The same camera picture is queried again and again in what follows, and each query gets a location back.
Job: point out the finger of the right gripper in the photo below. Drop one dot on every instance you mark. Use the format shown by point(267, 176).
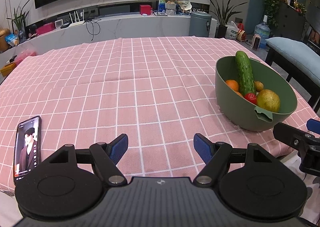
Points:
point(313, 126)
point(293, 137)

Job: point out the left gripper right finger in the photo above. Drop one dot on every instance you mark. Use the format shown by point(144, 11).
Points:
point(216, 159)

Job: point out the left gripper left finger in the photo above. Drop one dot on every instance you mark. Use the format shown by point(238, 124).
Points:
point(105, 158)

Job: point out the yellow green pear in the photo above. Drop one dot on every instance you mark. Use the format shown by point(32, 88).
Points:
point(268, 100)

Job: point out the red cherry tomato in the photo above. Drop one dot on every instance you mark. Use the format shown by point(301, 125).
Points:
point(251, 97)

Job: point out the brown longan fruit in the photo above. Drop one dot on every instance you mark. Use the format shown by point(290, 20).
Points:
point(258, 86)

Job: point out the green cucumber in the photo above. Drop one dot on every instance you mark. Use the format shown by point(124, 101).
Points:
point(245, 73)

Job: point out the green colander bowl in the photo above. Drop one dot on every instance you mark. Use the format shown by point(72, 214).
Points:
point(245, 110)

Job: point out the smartphone with video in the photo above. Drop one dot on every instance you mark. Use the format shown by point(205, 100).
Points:
point(27, 152)

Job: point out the dark grey drawer cabinet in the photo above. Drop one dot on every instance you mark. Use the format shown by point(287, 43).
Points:
point(290, 23)

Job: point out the water bottle jug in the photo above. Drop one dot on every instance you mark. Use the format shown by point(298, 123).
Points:
point(263, 31)

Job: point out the white plastic bag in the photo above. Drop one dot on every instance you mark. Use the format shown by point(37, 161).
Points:
point(232, 31)

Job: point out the grey trash bin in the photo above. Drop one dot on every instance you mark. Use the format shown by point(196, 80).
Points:
point(200, 23)

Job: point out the yellow box on floor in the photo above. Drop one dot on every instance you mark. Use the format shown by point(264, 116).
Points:
point(6, 70)

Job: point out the pink storage basket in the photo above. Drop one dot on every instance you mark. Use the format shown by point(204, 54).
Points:
point(23, 55)

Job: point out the white tv cabinet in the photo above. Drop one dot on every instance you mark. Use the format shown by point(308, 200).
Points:
point(113, 27)

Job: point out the white wifi router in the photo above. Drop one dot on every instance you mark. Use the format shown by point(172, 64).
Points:
point(76, 18)

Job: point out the potted long leaf plant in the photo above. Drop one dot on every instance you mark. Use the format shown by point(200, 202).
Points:
point(223, 13)

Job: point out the pink box on cabinet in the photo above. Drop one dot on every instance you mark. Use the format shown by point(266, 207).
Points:
point(45, 28)

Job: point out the red box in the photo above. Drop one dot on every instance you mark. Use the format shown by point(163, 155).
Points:
point(145, 10)

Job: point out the small plant in vase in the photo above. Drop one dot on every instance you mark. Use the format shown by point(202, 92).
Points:
point(18, 18)

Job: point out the black chair frame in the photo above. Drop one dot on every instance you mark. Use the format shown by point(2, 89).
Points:
point(296, 73)

